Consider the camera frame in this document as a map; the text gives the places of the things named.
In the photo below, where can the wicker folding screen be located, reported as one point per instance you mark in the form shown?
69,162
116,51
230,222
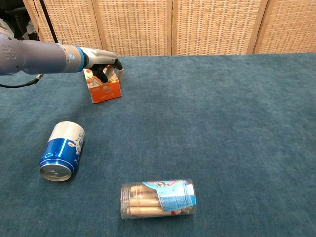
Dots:
135,24

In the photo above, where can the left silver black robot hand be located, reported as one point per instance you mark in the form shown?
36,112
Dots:
101,58

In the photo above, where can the blue carpet table mat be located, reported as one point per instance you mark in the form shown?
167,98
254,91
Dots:
197,123

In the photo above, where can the clear biscuit stick tube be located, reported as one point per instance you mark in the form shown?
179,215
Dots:
158,200

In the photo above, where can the black tripod stand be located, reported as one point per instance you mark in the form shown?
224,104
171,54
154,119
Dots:
49,22

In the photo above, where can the orange snack box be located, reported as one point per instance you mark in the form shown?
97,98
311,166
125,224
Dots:
106,92

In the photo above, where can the blue white drink can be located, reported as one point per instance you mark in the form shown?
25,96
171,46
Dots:
63,153

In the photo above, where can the black office chair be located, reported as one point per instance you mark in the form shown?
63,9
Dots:
14,19

